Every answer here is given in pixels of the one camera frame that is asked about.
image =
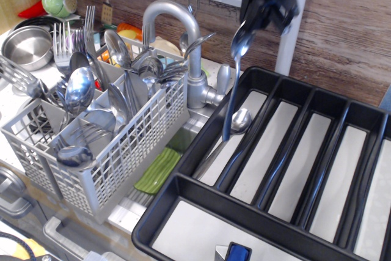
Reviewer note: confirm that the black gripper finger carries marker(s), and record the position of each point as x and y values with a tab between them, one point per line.
255	15
282	16

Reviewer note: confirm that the small steel spoon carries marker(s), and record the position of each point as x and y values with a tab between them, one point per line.
241	43

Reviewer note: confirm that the steel spoon in tray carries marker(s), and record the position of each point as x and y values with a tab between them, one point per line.
240	122

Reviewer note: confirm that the black cutlery tray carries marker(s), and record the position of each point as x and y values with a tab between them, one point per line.
309	180

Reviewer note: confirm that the large steel spoon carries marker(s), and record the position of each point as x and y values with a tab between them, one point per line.
80	90

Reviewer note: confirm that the grey plastic cutlery basket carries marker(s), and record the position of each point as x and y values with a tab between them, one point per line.
118	159

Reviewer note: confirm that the steel spoon bowl front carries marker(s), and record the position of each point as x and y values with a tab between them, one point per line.
74	156

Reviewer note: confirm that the silver toy faucet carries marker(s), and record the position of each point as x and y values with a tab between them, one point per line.
200	93

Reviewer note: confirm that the tall steel fork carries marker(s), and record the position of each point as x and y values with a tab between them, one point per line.
90	46

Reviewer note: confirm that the white plastic fork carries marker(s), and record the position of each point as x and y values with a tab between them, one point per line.
62	47

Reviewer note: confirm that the green toy apple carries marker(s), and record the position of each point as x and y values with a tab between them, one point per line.
55	8

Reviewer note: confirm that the red toy pepper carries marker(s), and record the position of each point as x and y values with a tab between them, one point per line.
35	10

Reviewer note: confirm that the round steel pan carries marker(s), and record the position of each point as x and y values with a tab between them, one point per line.
29	46

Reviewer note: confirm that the blue object at bottom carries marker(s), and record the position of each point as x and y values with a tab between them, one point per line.
238	252

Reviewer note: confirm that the steel slotted spatula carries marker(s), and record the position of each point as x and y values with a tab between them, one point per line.
20	78

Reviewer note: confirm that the grey metal post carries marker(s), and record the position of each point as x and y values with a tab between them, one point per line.
287	43

